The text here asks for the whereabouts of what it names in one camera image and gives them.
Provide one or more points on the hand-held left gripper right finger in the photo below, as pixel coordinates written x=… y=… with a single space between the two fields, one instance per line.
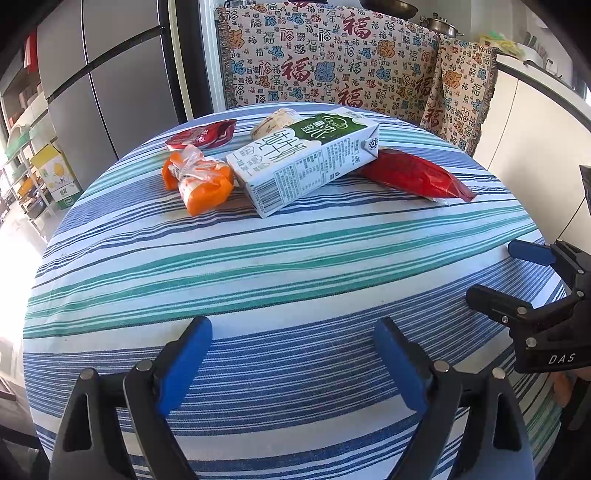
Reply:
x=399 y=364

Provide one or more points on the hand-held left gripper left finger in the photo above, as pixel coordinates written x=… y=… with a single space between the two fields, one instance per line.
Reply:
x=184 y=364

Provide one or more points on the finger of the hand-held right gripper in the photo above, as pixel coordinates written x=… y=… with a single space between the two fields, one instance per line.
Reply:
x=494 y=302
x=531 y=251

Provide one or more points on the red plastic packet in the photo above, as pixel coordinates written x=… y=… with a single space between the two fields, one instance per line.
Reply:
x=415 y=175

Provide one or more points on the orange snack packet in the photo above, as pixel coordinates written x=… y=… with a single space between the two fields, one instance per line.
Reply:
x=201 y=182

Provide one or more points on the green white milk carton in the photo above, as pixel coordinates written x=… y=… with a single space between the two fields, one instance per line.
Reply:
x=300 y=161

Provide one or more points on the dark red wrapper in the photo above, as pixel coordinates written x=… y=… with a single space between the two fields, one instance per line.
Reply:
x=201 y=134

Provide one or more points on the cream bread packet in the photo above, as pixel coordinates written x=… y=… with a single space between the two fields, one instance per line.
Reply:
x=277 y=122

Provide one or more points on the person's right hand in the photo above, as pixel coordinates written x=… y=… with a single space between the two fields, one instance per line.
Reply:
x=562 y=387

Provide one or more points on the cream lower cabinets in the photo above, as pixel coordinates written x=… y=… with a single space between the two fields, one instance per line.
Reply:
x=535 y=129

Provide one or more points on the striped blue green tablecloth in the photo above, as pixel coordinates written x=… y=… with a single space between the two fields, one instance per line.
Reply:
x=286 y=267

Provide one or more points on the small printed fringed cloth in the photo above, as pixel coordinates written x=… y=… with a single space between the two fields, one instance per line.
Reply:
x=461 y=92

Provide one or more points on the white kitchen counter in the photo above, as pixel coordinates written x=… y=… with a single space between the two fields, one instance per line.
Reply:
x=540 y=74

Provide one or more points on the yellow green box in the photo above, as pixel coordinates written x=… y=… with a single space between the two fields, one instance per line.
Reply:
x=501 y=45

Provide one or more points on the yellow cardboard box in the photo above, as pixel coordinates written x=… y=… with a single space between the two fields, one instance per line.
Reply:
x=57 y=177

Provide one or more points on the steel pot with lid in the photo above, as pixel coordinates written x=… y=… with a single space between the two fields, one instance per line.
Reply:
x=441 y=25

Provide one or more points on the black wok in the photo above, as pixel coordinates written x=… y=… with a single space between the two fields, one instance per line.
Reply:
x=392 y=7

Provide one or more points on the grey refrigerator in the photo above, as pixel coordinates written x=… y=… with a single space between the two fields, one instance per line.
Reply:
x=106 y=92

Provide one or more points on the large printed fringed cloth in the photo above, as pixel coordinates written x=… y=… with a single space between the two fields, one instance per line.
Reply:
x=323 y=55

